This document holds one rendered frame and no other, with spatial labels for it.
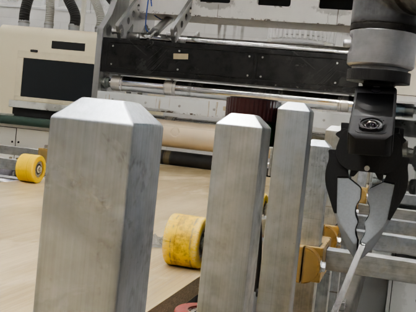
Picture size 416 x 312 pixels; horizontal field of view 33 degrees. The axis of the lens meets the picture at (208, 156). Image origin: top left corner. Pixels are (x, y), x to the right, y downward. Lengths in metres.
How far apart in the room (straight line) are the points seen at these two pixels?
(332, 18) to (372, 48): 2.60
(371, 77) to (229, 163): 0.32
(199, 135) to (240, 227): 2.68
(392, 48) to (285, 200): 0.20
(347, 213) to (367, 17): 0.22
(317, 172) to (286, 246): 0.26
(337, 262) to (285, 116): 0.36
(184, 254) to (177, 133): 2.16
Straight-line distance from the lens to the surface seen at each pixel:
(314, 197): 1.01
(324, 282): 1.28
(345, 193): 0.81
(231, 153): 0.51
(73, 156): 0.28
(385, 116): 0.76
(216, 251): 0.52
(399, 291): 3.12
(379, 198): 0.81
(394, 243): 1.30
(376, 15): 0.81
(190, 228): 1.08
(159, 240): 1.29
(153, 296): 0.93
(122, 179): 0.27
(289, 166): 0.76
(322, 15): 3.41
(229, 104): 0.77
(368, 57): 0.80
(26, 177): 2.07
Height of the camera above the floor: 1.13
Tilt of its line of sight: 3 degrees down
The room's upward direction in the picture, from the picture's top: 6 degrees clockwise
